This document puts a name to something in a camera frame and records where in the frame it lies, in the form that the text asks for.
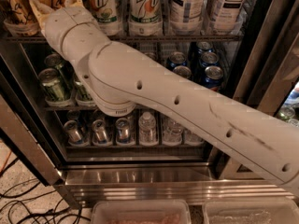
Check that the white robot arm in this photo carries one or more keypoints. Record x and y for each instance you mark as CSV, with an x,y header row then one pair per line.
x,y
119,77

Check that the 7up can left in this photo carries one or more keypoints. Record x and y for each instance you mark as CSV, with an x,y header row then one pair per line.
x,y
106,12

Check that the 7up can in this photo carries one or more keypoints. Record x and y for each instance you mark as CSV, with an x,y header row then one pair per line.
x,y
145,11
106,12

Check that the green can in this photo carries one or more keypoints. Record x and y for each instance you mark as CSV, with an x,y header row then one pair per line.
x,y
82,93
56,61
53,85

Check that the green can front left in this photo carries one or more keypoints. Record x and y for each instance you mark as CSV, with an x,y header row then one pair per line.
x,y
53,85

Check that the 7up can right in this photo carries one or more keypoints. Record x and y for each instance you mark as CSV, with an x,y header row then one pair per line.
x,y
145,11

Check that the green can front right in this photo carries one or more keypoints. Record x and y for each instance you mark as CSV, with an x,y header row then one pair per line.
x,y
82,93

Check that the steel fridge door left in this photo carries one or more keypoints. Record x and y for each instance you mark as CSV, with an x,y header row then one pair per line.
x,y
25,125

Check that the tea can left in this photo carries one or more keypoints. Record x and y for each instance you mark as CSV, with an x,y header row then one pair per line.
x,y
186,11

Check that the tea can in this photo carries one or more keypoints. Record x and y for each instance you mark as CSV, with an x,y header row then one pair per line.
x,y
186,11
224,10

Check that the blue pepsi can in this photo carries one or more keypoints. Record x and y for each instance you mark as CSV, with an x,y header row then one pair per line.
x,y
208,59
176,58
212,77
183,71

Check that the silver can bottom middle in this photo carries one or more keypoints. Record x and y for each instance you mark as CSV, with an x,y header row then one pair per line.
x,y
99,131

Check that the blue pepsi can front left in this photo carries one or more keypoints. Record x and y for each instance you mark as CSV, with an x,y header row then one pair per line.
x,y
183,71

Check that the tea can right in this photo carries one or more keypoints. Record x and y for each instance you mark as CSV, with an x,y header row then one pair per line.
x,y
224,10

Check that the blue pepsi can front right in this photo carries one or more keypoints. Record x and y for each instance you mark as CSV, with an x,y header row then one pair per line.
x,y
212,77

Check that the glass fridge door right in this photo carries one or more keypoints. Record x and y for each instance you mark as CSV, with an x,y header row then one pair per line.
x,y
265,68

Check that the water bottle left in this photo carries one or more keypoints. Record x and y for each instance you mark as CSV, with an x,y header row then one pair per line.
x,y
147,129

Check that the water bottle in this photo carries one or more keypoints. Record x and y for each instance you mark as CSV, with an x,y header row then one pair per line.
x,y
172,135
147,129
192,138

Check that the water bottle middle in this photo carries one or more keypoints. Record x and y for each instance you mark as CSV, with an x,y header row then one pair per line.
x,y
172,135

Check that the water bottle right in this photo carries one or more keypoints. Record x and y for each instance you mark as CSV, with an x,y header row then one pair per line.
x,y
192,138

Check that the clear plastic bin left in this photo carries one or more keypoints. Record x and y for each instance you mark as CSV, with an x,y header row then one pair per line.
x,y
141,212

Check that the clear plastic bin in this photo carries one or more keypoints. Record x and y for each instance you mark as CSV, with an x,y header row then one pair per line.
x,y
141,212
266,210

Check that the clear plastic bin right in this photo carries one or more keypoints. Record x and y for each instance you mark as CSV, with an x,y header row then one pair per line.
x,y
266,210

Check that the top wire shelf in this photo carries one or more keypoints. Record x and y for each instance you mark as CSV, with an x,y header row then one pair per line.
x,y
138,39

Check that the wire shelf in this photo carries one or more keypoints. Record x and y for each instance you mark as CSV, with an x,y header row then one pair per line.
x,y
138,39
80,107

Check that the middle wire shelf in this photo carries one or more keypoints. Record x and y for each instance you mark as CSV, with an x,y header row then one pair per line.
x,y
80,107

